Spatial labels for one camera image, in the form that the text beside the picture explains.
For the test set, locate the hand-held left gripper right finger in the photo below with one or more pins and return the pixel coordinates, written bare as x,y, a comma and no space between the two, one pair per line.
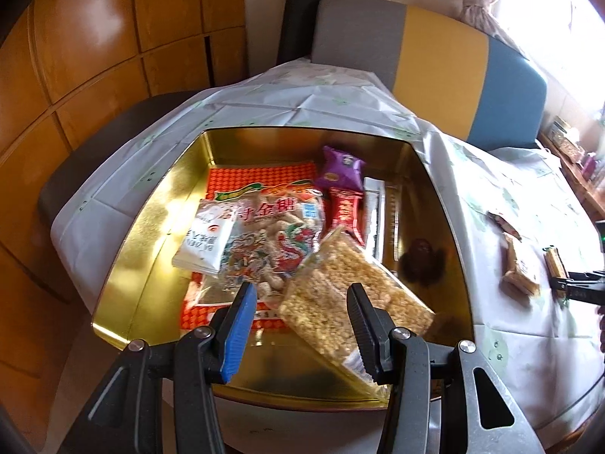
367,335

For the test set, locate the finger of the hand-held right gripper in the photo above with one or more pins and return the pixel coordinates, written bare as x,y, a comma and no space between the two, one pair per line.
581,289

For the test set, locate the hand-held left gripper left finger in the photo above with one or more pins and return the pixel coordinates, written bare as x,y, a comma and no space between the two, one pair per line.
237,335

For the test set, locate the cracker packet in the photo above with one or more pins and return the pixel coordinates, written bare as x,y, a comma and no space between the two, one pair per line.
555,260
520,269

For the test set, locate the clear puffed rice packet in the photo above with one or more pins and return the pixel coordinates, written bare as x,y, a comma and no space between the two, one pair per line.
331,293

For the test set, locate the white snack packet red print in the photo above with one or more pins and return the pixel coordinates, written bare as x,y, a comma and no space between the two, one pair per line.
203,246

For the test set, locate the brown stick packet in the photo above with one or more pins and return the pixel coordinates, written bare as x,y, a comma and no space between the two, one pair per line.
392,227

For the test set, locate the silver stick packet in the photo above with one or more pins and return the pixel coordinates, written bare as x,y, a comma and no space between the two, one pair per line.
373,217

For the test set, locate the red candy packet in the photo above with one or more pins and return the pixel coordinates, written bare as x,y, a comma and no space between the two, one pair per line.
345,210

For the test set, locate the metal tin box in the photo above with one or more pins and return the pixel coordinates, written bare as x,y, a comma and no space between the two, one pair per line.
156,227

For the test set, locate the purple snack packet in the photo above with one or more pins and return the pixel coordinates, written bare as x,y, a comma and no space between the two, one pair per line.
338,170

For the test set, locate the wooden side shelf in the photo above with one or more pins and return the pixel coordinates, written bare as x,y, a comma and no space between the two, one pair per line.
576,189

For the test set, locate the small purple bottle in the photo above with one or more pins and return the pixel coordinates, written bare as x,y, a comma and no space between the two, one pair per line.
591,168

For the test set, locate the dark brown round snack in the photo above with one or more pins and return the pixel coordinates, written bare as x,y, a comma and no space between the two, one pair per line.
420,265

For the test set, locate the pink white candy packet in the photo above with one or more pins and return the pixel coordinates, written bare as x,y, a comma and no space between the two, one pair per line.
505,224

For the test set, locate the woven tissue box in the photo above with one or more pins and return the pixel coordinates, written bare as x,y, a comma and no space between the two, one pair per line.
565,139

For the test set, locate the clear peanut bag red print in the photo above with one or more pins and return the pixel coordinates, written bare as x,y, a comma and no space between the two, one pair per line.
279,236

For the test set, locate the white plastic tablecloth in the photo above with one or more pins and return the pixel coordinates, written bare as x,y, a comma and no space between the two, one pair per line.
496,179

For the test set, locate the orange checkered packet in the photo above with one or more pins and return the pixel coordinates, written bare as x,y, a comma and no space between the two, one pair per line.
246,179

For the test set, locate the grey yellow blue chair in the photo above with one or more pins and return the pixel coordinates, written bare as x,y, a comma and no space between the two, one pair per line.
444,66

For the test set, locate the window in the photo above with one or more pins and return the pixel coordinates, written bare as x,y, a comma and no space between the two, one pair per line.
543,0

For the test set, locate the beige tied curtain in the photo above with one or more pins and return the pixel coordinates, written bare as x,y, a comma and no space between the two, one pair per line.
475,0

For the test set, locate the wooden cabinet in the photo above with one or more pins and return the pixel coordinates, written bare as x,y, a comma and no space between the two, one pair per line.
71,56

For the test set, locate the black rolled mat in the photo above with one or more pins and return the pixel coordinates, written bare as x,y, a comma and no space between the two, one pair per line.
300,14

